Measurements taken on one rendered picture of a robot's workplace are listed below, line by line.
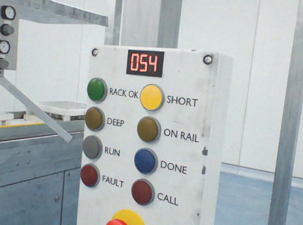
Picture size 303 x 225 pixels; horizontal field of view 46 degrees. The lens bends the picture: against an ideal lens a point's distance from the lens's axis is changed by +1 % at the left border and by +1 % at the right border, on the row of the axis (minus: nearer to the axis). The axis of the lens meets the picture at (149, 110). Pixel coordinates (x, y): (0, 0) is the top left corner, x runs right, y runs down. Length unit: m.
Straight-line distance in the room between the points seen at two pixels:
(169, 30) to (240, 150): 3.81
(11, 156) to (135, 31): 0.80
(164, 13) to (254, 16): 3.80
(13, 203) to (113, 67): 0.96
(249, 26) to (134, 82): 3.87
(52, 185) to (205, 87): 1.12
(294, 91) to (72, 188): 0.98
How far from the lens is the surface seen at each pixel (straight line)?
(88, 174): 0.45
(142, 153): 0.39
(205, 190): 0.38
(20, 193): 1.33
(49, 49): 5.47
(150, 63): 0.39
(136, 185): 0.41
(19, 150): 1.21
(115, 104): 0.42
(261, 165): 4.26
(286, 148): 1.53
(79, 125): 1.37
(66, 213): 1.52
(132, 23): 0.49
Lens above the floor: 1.07
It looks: 6 degrees down
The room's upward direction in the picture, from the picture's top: 6 degrees clockwise
